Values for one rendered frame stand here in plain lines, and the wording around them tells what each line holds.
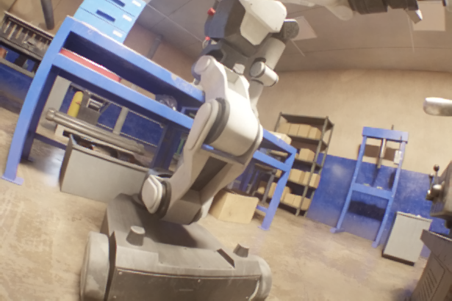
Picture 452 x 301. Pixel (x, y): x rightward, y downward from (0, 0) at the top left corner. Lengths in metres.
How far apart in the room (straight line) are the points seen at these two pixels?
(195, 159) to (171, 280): 0.33
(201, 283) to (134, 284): 0.18
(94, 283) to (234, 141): 0.50
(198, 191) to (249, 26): 0.65
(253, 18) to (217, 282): 0.92
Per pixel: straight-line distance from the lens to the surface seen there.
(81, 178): 1.34
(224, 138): 0.60
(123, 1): 1.50
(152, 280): 0.58
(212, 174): 0.72
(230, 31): 0.89
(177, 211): 0.76
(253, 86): 1.04
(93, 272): 0.54
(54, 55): 1.20
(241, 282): 0.73
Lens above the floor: 0.48
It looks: 8 degrees up
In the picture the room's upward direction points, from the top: 20 degrees clockwise
